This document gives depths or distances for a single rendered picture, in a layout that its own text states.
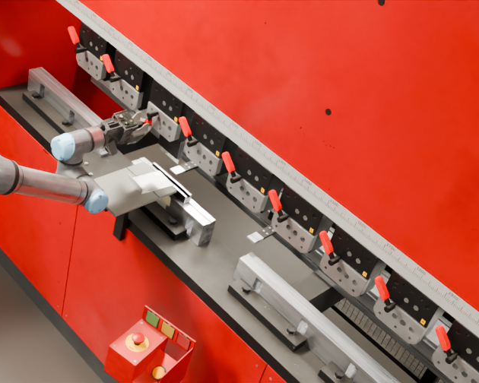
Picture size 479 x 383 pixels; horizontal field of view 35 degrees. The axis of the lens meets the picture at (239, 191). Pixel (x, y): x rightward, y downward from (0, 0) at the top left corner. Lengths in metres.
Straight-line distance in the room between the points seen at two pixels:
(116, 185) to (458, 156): 1.20
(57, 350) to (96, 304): 0.38
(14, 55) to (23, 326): 1.14
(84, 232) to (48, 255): 0.35
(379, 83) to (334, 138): 0.22
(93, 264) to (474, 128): 1.64
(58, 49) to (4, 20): 0.31
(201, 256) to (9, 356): 1.08
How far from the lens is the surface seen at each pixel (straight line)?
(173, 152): 2.54
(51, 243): 3.14
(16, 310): 3.45
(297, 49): 2.02
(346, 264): 2.11
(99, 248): 2.84
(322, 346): 2.33
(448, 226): 1.89
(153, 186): 2.57
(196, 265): 2.50
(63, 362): 3.28
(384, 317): 2.11
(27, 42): 3.14
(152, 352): 2.36
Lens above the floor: 2.58
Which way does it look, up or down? 37 degrees down
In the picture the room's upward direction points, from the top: 17 degrees clockwise
